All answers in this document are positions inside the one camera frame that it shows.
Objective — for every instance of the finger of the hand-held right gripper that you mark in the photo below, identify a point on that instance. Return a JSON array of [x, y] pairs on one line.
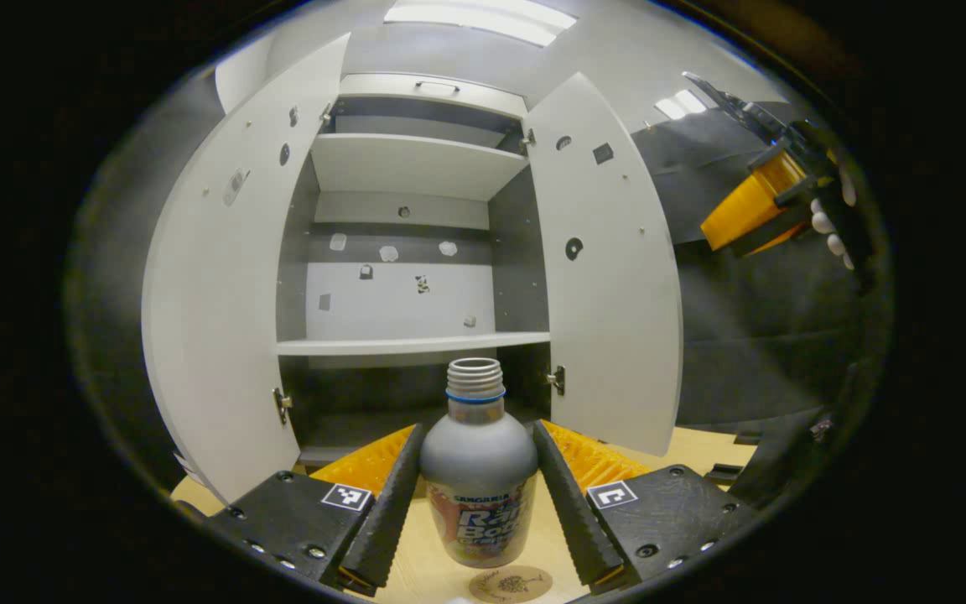
[[739, 109], [751, 210]]

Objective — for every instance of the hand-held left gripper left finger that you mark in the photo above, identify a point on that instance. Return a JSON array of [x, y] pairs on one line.
[[386, 520]]

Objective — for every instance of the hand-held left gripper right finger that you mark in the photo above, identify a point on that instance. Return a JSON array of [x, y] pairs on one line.
[[575, 520]]

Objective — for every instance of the round brown coaster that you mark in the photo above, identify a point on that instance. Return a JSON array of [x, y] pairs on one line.
[[510, 585]]

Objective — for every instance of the silver bottle with pink label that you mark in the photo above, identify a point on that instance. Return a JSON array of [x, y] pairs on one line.
[[479, 470]]

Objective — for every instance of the white cabinet door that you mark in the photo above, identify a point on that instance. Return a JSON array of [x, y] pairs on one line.
[[609, 294], [215, 335]]

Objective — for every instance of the white cabinet drawer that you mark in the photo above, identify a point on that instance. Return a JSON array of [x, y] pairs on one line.
[[382, 88]]

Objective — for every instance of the small ceiling light panel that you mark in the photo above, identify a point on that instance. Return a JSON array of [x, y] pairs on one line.
[[681, 103]]

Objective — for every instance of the black backdrop cloth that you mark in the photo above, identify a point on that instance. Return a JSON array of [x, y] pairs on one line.
[[743, 335]]

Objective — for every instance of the large ceiling light panel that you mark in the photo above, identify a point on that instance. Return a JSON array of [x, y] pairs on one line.
[[483, 21]]

